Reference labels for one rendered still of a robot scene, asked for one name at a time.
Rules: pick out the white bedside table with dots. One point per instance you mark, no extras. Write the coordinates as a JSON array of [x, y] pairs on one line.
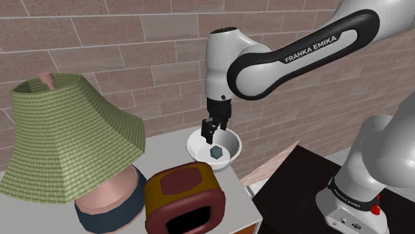
[[39, 217]]

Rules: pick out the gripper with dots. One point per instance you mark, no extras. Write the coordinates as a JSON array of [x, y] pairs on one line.
[[219, 108]]

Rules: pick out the green shade pink table lamp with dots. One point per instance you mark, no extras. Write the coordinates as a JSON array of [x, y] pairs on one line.
[[71, 136]]

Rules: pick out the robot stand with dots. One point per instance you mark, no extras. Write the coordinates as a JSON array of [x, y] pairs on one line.
[[291, 194]]

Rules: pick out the small blue-grey cube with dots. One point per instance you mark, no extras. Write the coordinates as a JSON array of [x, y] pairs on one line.
[[216, 152]]

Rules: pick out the red and yellow alarm clock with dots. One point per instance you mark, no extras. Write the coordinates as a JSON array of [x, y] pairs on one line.
[[184, 194]]

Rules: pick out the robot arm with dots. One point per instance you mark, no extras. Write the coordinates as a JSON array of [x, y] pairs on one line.
[[259, 68]]

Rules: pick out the white bowl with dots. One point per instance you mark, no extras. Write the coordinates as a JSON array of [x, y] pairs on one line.
[[231, 145]]

